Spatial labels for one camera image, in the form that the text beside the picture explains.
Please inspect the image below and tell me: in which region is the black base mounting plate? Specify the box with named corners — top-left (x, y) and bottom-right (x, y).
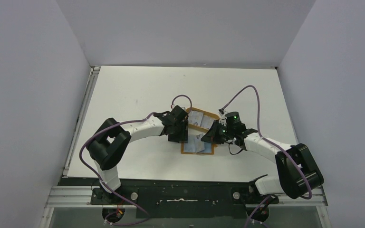
top-left (90, 179), bottom-right (279, 223)

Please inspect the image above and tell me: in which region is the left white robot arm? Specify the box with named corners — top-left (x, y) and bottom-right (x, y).
top-left (81, 105), bottom-right (188, 204)

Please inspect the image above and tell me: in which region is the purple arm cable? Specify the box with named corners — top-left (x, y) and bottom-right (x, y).
top-left (218, 85), bottom-right (313, 228)
top-left (79, 95), bottom-right (193, 227)

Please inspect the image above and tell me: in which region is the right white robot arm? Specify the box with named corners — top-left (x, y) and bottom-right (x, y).
top-left (201, 112), bottom-right (324, 203)

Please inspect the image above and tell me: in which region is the aluminium side rail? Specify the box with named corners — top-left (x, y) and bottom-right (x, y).
top-left (62, 66), bottom-right (101, 178)

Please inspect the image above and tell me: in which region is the left stack credit card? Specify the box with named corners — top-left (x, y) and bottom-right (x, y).
top-left (188, 110), bottom-right (204, 126)

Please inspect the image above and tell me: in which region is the orange leather card holder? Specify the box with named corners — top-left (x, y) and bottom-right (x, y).
top-left (181, 133), bottom-right (217, 155)

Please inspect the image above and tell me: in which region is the tan oval tray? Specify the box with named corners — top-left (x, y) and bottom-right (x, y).
top-left (186, 107), bottom-right (220, 133)

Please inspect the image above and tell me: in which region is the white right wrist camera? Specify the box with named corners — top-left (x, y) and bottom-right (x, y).
top-left (218, 108), bottom-right (227, 119)

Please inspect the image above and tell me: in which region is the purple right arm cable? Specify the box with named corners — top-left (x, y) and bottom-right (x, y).
top-left (218, 85), bottom-right (313, 228)

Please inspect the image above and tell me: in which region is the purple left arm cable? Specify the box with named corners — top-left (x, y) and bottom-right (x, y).
top-left (79, 95), bottom-right (193, 227)

